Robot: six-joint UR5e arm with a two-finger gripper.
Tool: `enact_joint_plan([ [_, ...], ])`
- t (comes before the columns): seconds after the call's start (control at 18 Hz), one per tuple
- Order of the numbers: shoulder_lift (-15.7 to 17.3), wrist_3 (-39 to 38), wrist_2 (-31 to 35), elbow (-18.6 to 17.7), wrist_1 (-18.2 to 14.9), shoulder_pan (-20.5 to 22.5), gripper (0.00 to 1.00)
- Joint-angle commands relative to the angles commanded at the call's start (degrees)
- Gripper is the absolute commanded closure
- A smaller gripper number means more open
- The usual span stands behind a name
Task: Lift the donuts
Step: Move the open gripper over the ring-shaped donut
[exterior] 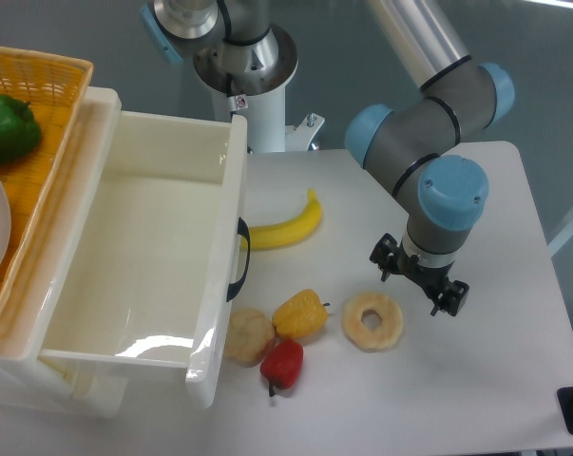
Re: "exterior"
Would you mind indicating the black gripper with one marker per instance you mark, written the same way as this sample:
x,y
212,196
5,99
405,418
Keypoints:
x,y
428,271

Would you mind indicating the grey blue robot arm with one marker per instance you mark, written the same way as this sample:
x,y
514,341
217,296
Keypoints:
x,y
407,152

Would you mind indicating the yellow bell pepper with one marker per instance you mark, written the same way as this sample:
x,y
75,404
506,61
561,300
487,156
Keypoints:
x,y
300,316

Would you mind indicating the yellow banana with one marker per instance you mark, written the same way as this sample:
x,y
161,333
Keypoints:
x,y
288,232

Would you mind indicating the red bell pepper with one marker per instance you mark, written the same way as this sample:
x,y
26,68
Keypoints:
x,y
282,366

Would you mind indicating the beige round pastry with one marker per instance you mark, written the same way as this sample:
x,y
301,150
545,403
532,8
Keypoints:
x,y
249,337

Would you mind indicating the white plastic drawer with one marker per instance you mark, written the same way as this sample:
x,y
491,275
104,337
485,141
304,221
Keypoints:
x,y
145,293

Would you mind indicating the orange woven basket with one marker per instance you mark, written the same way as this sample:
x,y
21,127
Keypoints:
x,y
55,86

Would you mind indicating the white drawer cabinet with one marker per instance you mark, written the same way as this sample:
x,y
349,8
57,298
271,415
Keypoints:
x,y
28,379

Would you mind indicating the green bell pepper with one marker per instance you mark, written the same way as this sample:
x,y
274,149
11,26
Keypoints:
x,y
19,131

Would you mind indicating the beige ring donut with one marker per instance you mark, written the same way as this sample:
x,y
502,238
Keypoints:
x,y
372,321

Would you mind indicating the black drawer handle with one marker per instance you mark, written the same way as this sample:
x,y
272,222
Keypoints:
x,y
242,260

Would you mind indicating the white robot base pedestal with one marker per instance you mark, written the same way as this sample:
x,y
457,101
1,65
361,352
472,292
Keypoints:
x,y
251,80

